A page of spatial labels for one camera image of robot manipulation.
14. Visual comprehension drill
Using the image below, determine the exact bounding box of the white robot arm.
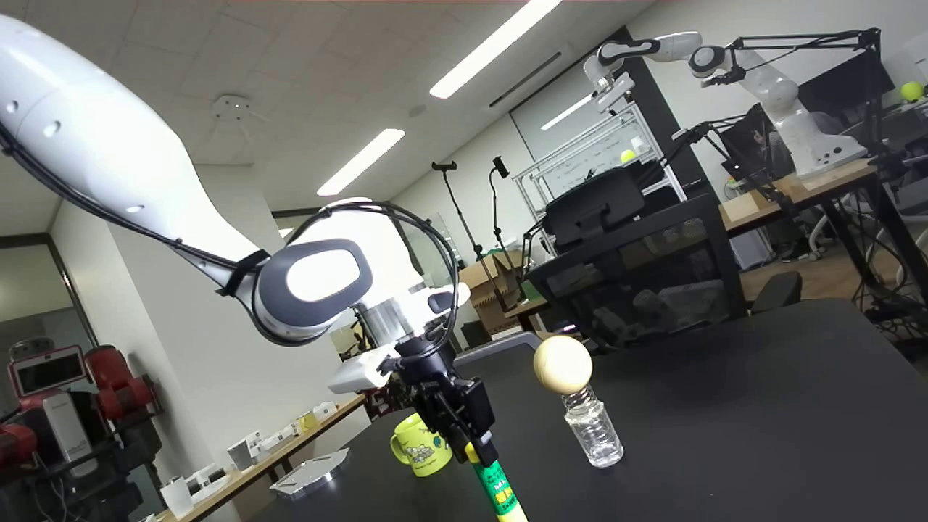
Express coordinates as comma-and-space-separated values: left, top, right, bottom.
0, 14, 500, 466

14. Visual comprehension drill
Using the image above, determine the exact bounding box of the black mesh cart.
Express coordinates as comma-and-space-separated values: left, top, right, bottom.
527, 168, 745, 346

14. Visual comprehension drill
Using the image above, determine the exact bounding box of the yellow ball on bottle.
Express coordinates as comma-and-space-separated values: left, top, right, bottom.
533, 337, 592, 395

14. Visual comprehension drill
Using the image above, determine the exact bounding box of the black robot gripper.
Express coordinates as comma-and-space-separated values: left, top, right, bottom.
398, 337, 500, 466

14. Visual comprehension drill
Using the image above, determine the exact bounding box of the green paper glue stick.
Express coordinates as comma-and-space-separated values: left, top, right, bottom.
476, 462, 527, 522

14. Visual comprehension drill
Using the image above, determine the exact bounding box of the yellow-green ceramic mug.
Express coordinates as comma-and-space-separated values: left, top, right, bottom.
389, 411, 453, 478

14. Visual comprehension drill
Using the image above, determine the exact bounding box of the wooden desk in background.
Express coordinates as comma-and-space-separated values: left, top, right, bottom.
154, 395, 366, 522

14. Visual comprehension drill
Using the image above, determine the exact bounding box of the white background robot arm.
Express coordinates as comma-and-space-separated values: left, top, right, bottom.
584, 30, 865, 176

